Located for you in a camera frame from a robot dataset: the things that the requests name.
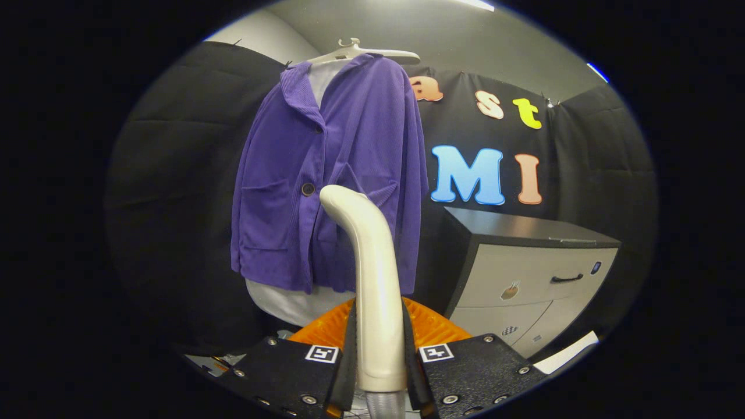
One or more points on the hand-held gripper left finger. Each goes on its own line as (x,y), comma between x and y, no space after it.
(291,372)

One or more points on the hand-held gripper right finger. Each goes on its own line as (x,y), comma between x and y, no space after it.
(465,372)

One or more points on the white garment steamer head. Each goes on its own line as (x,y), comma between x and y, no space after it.
(375,279)

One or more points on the white clothes hanger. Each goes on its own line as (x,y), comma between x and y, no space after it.
(378,53)

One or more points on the white padded ironing board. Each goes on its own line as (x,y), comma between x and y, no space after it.
(291,305)

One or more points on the white box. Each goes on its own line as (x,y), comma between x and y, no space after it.
(564,352)

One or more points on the grey cabinet with dark top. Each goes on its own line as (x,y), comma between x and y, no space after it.
(524,279)

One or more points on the long ceiling light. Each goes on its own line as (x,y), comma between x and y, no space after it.
(478,4)

